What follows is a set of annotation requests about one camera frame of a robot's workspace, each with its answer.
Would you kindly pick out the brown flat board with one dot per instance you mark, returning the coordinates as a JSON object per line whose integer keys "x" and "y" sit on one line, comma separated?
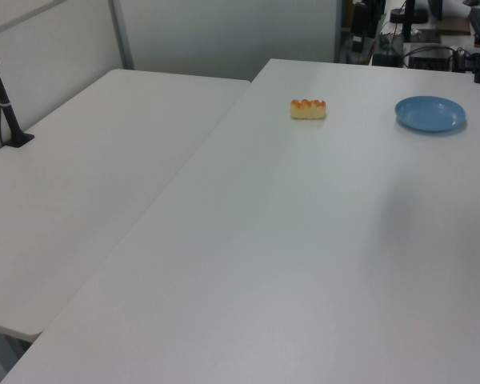
{"x": 453, "y": 26}

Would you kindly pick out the white zip tie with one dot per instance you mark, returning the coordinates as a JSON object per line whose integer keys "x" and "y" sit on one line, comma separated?
{"x": 5, "y": 105}

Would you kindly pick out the black upright stand pole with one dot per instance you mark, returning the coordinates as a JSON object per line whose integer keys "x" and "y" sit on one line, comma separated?
{"x": 408, "y": 20}

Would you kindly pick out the black round stand base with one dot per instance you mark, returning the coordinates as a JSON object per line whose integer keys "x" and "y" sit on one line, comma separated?
{"x": 396, "y": 17}

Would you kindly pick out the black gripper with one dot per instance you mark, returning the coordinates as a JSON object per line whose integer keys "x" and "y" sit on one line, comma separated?
{"x": 361, "y": 18}

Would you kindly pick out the blue round plate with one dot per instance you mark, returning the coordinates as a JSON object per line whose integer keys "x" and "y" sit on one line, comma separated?
{"x": 430, "y": 116}

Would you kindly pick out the small black electronics box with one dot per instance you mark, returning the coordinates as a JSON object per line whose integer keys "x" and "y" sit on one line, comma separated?
{"x": 388, "y": 59}

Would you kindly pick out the black camera pole with base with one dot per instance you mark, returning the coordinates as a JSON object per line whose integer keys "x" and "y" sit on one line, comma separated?
{"x": 4, "y": 102}

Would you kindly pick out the orange-topped bread piece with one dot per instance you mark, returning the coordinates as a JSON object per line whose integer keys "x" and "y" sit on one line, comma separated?
{"x": 308, "y": 113}

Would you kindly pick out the large black electronics box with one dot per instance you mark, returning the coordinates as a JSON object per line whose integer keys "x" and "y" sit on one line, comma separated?
{"x": 430, "y": 59}

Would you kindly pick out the grey metal rack post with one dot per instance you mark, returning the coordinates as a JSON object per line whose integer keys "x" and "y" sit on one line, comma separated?
{"x": 339, "y": 32}

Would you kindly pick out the grey partition corner post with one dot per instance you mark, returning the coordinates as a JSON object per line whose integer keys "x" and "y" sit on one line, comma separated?
{"x": 122, "y": 36}

